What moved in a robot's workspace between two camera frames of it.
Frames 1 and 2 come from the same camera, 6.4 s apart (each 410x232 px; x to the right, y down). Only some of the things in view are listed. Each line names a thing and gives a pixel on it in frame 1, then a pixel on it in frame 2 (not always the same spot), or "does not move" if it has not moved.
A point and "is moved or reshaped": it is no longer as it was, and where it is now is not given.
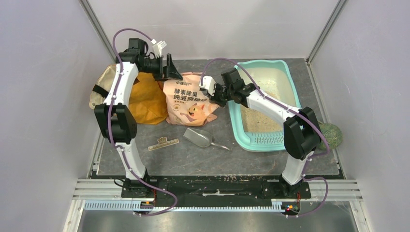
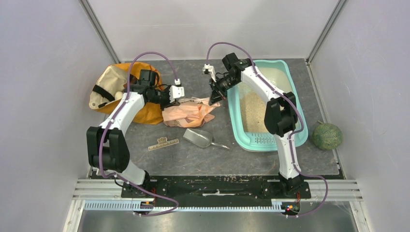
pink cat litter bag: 186,104 is moved or reshaped
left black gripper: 168,72 -> 168,103
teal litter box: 252,130 does not move
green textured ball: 333,135 does not move
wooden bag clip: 163,142 does not move
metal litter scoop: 200,137 does not move
